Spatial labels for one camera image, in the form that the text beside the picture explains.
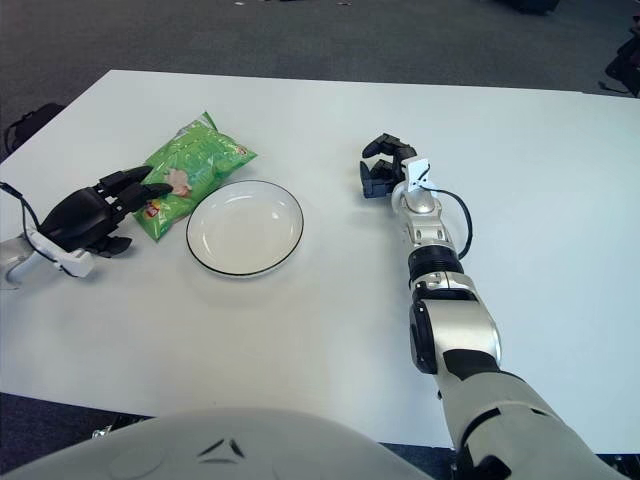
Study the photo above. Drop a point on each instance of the white plate black rim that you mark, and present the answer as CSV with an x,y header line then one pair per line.
x,y
245,230

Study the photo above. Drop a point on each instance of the green snack bag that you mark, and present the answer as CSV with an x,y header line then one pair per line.
x,y
200,160

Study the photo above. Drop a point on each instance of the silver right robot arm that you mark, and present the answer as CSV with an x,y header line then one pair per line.
x,y
460,330

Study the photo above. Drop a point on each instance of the grey robot torso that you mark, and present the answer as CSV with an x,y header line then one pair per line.
x,y
200,450

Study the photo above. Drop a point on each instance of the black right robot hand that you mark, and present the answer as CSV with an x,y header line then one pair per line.
x,y
377,175

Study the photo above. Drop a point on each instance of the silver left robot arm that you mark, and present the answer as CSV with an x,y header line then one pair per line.
x,y
12,255

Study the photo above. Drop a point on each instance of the black backpack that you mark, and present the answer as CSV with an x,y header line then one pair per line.
x,y
32,122

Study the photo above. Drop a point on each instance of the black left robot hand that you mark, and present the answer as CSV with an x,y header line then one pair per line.
x,y
80,220

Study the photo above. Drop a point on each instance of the shiny metal clamp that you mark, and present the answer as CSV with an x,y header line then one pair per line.
x,y
102,432

